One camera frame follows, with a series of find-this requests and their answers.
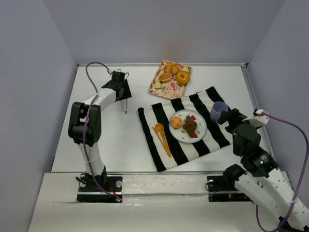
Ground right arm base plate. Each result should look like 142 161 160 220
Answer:
205 175 252 203

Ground orange plastic knife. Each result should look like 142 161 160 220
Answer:
160 132 171 158

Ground black white striped cloth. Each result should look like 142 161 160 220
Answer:
138 87 232 172

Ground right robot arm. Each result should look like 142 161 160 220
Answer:
217 108 309 232

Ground metal serving tongs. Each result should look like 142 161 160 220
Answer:
120 72 129 114

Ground floral rectangular tray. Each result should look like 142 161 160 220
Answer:
148 60 193 100

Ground small round bread roll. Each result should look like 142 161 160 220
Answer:
170 116 183 129

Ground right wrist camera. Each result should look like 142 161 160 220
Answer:
242 109 269 128

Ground sesame sandwich bun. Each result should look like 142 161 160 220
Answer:
159 73 173 83

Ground orange plastic spoon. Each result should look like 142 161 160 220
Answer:
154 123 169 149

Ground watermelon pattern plate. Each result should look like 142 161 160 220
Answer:
169 110 207 144

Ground orange plastic fork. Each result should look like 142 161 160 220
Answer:
152 127 171 158

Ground brown chocolate croissant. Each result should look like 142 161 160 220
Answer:
183 116 197 138

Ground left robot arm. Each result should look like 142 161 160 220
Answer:
68 69 132 195

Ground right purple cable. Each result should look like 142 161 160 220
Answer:
258 111 309 232

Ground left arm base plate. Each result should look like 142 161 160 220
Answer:
75 174 123 203

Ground orange bagel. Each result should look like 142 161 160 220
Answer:
176 71 191 85

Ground lilac plastic cup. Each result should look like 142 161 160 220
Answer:
210 101 228 122

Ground large striped bread roll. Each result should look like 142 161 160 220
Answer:
163 62 182 75

